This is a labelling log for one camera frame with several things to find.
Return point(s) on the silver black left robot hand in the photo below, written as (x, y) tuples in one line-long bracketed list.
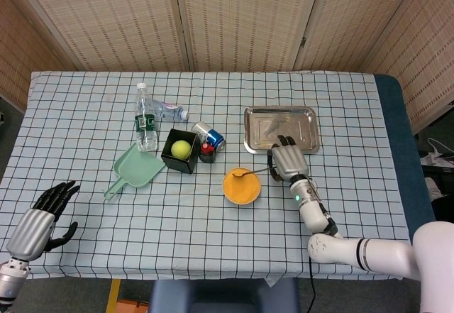
[(32, 229)]

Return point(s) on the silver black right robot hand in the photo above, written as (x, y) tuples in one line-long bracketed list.
[(289, 162)]

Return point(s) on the black plastic spoon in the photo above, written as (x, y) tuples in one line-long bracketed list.
[(237, 174)]

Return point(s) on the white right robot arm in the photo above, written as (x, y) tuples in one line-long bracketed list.
[(354, 249)]

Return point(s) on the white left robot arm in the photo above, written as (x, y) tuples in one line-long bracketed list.
[(10, 279)]

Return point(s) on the stainless steel tray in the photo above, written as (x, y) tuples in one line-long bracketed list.
[(262, 125)]

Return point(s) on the orange bowl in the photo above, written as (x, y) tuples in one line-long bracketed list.
[(242, 204)]

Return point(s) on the blue drink can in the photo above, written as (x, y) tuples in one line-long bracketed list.
[(214, 137)]

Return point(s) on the black ink bottle red cap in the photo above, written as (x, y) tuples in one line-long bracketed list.
[(206, 148)]

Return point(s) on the yellow floor tape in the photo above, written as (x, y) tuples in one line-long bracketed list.
[(113, 295)]

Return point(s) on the yellow tennis ball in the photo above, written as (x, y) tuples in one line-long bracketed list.
[(181, 149)]

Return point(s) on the black open cardboard box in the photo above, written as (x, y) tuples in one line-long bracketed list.
[(177, 165)]

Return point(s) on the metal screen hinge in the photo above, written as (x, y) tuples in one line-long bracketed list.
[(303, 42)]

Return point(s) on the green plastic dustpan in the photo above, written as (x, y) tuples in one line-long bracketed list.
[(138, 171)]

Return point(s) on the clear bottle pink label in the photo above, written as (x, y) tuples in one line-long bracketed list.
[(170, 110)]

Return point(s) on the blue checkered tablecloth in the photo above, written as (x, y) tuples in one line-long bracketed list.
[(177, 228)]

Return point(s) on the clear bottle green label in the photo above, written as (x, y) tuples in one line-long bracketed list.
[(146, 125)]

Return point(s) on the woven folding screen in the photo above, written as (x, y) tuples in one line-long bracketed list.
[(248, 15)]

